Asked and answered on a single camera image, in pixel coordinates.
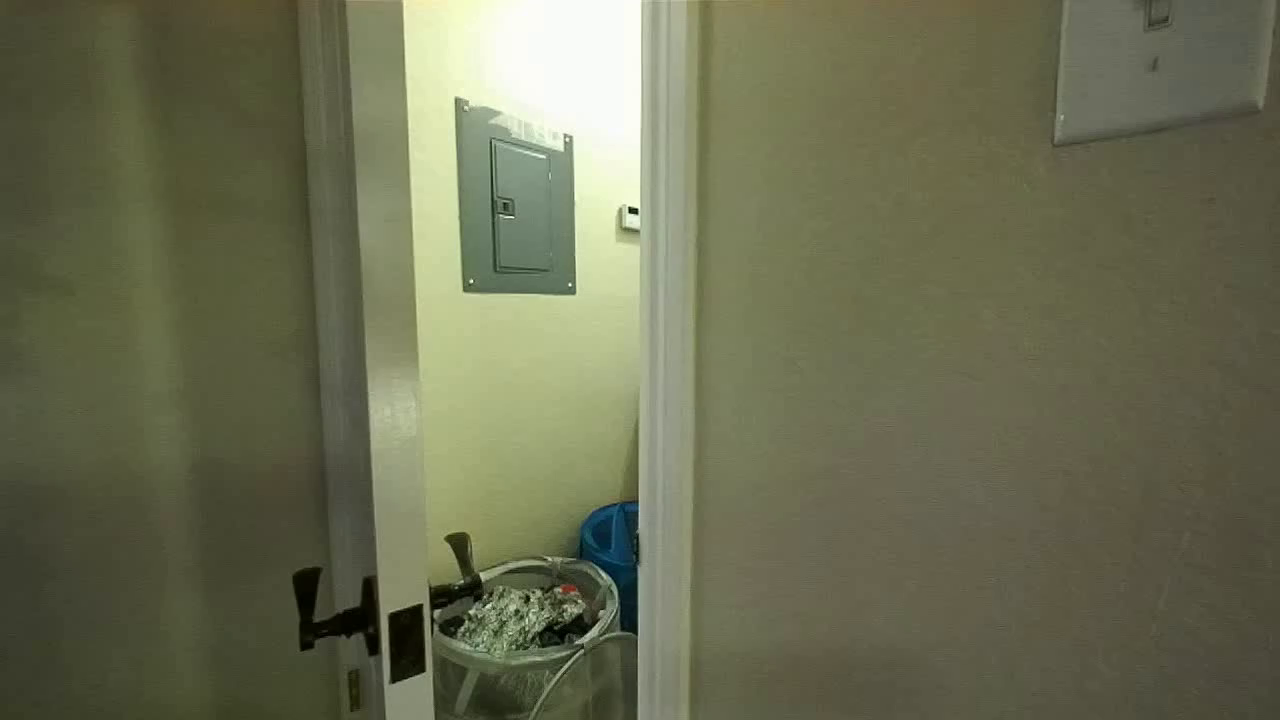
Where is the white mesh basket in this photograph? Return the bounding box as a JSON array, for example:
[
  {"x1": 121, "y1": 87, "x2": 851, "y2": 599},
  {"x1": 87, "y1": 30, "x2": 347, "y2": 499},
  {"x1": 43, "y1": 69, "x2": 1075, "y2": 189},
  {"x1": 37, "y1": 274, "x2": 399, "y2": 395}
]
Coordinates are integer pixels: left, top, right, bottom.
[{"x1": 430, "y1": 554, "x2": 640, "y2": 720}]

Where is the pile of clutter in basket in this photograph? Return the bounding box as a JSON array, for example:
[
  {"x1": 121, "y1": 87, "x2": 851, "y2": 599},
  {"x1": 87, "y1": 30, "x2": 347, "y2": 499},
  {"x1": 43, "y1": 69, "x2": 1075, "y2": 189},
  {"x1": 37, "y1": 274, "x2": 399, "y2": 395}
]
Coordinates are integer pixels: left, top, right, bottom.
[{"x1": 451, "y1": 580, "x2": 600, "y2": 660}]

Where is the blue plastic bin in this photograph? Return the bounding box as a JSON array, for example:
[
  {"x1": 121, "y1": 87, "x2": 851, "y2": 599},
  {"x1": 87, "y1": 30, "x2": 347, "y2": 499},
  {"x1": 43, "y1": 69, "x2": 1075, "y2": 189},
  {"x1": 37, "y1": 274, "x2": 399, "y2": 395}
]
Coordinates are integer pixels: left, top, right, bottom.
[{"x1": 576, "y1": 499, "x2": 645, "y2": 635}]

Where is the white door frame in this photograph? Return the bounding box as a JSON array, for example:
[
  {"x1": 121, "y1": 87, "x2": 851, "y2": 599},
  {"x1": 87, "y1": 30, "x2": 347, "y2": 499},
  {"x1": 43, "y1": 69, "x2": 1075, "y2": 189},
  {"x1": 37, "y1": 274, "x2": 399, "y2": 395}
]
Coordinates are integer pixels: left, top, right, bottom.
[{"x1": 631, "y1": 0, "x2": 705, "y2": 720}]

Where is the white panelled door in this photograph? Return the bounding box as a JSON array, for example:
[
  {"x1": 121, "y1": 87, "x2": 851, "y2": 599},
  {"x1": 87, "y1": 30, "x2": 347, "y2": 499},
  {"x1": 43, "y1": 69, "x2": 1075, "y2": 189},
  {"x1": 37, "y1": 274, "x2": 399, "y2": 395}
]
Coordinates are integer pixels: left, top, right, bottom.
[{"x1": 0, "y1": 0, "x2": 439, "y2": 720}]

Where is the grey electrical panel box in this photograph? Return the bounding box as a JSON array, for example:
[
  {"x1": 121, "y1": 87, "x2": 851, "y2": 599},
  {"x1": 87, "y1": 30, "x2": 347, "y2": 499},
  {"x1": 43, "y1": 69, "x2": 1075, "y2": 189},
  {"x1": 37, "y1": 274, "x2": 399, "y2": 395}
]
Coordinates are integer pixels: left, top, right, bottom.
[{"x1": 451, "y1": 95, "x2": 581, "y2": 302}]

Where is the dark door latch plate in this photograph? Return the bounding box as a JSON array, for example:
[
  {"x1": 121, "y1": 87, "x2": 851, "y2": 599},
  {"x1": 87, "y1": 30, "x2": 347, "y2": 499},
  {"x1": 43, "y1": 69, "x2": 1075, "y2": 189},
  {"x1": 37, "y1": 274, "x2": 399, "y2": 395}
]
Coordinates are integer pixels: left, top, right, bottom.
[{"x1": 386, "y1": 599, "x2": 433, "y2": 689}]

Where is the white light switch plate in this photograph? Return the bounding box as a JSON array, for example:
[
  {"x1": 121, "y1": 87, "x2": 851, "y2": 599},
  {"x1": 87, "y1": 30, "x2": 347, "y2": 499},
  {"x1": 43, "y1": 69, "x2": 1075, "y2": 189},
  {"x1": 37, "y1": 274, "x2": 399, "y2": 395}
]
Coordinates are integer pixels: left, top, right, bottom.
[{"x1": 1054, "y1": 0, "x2": 1280, "y2": 148}]

